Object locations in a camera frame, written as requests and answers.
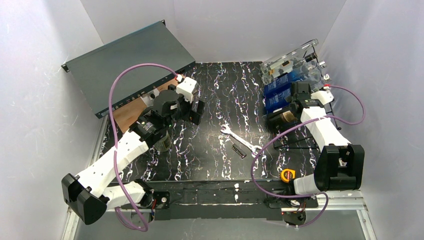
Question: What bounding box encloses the black wire wine rack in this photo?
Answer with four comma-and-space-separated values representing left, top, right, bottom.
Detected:
264, 46, 342, 150

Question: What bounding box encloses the blue square bottle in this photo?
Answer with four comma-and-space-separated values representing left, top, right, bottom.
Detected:
263, 61, 325, 98
264, 82, 326, 113

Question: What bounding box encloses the clear square labelled bottle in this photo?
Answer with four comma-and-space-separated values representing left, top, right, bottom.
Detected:
262, 52, 317, 85

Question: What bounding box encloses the dark green wine bottle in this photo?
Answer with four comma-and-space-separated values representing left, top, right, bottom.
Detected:
266, 109, 298, 127

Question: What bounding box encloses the clear round glass bottle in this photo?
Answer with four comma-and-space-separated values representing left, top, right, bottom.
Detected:
260, 38, 319, 75

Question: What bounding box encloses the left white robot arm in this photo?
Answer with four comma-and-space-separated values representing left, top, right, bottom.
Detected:
61, 90, 205, 225

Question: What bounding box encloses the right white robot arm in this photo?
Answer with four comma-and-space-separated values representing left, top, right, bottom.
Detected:
289, 81, 365, 195

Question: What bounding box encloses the silver combination wrench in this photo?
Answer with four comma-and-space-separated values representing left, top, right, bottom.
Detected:
220, 124, 262, 157

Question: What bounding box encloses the brown wooden board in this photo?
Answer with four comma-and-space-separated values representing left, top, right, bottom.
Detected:
113, 79, 179, 133

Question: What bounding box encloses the grey metal electronics box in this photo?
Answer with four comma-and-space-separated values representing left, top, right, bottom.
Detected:
61, 21, 196, 119

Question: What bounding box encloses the yellow tape measure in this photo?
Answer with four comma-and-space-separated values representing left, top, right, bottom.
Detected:
280, 168, 296, 184

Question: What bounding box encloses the silver metal bracket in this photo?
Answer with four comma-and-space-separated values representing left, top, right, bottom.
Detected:
140, 88, 160, 107

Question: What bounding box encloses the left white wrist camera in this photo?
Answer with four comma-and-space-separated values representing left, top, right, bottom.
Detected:
175, 74, 199, 103

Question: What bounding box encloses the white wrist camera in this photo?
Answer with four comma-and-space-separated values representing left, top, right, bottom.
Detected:
311, 84, 335, 106
175, 74, 199, 103

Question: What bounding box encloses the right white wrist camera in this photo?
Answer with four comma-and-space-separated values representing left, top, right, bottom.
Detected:
311, 84, 335, 106

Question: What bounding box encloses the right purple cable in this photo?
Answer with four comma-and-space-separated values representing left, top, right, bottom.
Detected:
250, 85, 366, 228

